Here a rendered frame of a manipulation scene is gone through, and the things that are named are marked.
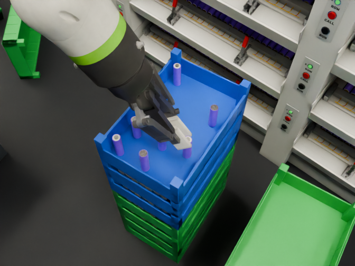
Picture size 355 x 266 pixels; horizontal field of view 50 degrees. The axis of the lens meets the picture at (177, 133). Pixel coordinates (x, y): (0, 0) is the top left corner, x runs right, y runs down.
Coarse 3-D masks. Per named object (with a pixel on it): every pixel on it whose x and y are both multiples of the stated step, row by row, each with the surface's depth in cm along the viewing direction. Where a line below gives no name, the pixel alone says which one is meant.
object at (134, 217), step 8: (224, 168) 111; (216, 184) 109; (208, 200) 111; (120, 208) 106; (200, 208) 105; (128, 216) 108; (136, 216) 104; (144, 224) 105; (192, 224) 106; (152, 232) 106; (160, 232) 101; (184, 232) 101; (168, 240) 103; (176, 240) 98; (176, 248) 104
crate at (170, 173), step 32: (192, 64) 91; (192, 96) 92; (224, 96) 92; (128, 128) 87; (192, 128) 87; (224, 128) 81; (128, 160) 82; (160, 160) 82; (192, 160) 82; (160, 192) 78
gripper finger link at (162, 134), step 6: (144, 120) 59; (150, 120) 60; (150, 126) 61; (156, 126) 62; (162, 126) 64; (150, 132) 63; (156, 132) 64; (162, 132) 64; (168, 132) 66; (156, 138) 66; (162, 138) 66; (168, 138) 66
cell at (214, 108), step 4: (212, 104) 82; (216, 104) 82; (212, 108) 82; (216, 108) 82; (212, 112) 82; (216, 112) 82; (212, 116) 83; (216, 116) 83; (212, 120) 84; (216, 120) 85; (208, 124) 87; (212, 124) 86
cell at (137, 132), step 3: (132, 117) 81; (135, 117) 80; (132, 120) 80; (132, 126) 82; (132, 129) 83; (135, 129) 82; (138, 129) 83; (135, 132) 83; (138, 132) 83; (135, 135) 84; (138, 135) 84; (141, 135) 86
